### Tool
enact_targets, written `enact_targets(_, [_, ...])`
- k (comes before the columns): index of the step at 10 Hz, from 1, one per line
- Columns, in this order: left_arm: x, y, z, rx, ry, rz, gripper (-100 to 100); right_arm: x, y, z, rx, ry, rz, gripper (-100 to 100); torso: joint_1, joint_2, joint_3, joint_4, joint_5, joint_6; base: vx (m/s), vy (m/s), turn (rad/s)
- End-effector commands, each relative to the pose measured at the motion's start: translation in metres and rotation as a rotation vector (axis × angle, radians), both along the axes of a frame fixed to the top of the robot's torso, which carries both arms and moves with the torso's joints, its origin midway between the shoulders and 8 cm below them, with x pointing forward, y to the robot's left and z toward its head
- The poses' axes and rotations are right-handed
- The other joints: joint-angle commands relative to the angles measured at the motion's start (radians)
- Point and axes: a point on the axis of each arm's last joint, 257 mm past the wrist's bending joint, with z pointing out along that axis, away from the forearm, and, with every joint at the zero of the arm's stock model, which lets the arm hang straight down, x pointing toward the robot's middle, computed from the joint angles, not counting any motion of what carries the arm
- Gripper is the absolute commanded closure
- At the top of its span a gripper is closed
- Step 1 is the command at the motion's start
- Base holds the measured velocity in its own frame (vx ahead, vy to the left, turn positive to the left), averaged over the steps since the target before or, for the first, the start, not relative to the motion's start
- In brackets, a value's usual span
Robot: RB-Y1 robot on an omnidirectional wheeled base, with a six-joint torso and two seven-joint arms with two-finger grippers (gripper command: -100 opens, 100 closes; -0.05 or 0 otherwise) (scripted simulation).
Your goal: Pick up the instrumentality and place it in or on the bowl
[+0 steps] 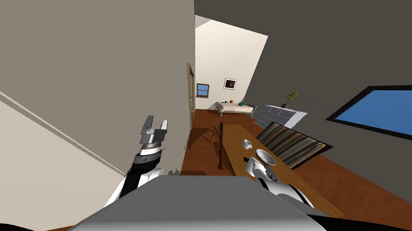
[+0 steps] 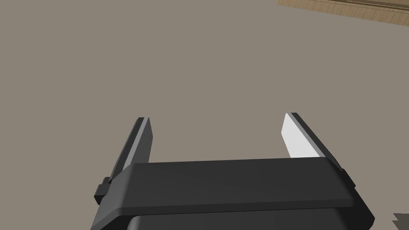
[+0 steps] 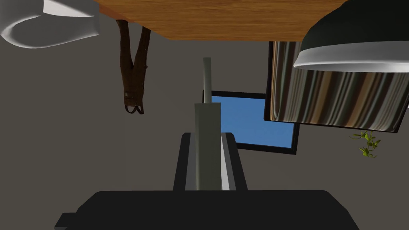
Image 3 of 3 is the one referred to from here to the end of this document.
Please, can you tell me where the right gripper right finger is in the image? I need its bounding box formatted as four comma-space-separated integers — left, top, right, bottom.
220, 132, 248, 191

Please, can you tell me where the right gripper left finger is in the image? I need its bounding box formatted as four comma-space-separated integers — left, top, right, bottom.
173, 132, 197, 191

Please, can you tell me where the black framed window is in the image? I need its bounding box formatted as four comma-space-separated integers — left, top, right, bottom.
202, 90, 300, 156

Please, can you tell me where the dark brown forked stand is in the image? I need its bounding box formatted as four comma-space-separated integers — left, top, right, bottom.
115, 19, 152, 115

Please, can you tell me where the striped black framed picture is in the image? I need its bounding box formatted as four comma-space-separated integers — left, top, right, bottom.
263, 41, 409, 134

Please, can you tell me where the green plant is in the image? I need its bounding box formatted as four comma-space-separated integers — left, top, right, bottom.
349, 131, 382, 159

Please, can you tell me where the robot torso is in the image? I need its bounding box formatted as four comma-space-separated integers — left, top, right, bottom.
0, 0, 101, 49

